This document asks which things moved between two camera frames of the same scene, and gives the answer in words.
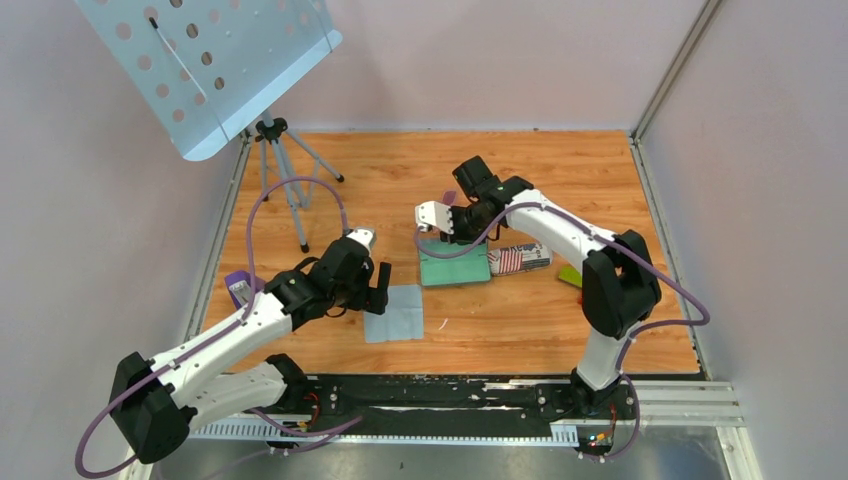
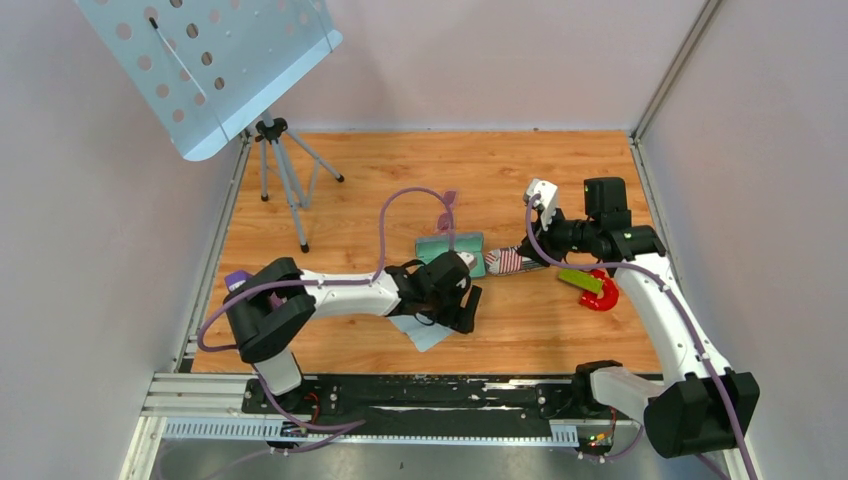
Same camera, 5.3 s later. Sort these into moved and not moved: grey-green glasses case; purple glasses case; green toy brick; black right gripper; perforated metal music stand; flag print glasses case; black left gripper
Moved: black right gripper; black left gripper
Not moved: perforated metal music stand; grey-green glasses case; green toy brick; purple glasses case; flag print glasses case
